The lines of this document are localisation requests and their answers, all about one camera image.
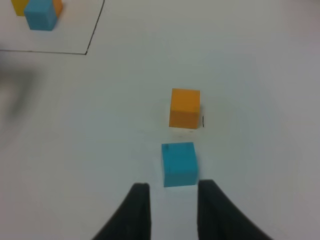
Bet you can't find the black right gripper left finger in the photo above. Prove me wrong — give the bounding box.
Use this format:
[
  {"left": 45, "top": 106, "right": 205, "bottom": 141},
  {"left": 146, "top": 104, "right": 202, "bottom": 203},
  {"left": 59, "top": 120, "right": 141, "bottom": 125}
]
[{"left": 94, "top": 183, "right": 152, "bottom": 240}]

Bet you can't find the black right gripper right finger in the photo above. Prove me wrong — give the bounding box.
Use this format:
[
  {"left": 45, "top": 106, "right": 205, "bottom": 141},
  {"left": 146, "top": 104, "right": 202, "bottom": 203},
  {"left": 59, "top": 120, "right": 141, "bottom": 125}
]
[{"left": 197, "top": 179, "right": 270, "bottom": 240}]

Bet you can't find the blue template cube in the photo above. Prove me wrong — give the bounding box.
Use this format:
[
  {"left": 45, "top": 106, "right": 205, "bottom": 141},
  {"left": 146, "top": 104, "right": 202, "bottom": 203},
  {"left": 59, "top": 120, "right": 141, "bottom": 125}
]
[{"left": 24, "top": 0, "right": 58, "bottom": 31}]

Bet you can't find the orange template cube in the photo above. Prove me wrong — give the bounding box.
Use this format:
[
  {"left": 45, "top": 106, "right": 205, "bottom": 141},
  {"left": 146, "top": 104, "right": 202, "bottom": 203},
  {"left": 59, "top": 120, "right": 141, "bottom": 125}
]
[{"left": 52, "top": 0, "right": 63, "bottom": 18}]

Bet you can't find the yellow template cube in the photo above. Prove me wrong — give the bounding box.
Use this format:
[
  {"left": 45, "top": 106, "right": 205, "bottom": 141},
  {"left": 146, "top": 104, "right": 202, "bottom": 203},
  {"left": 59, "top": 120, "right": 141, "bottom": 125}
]
[{"left": 11, "top": 0, "right": 29, "bottom": 17}]

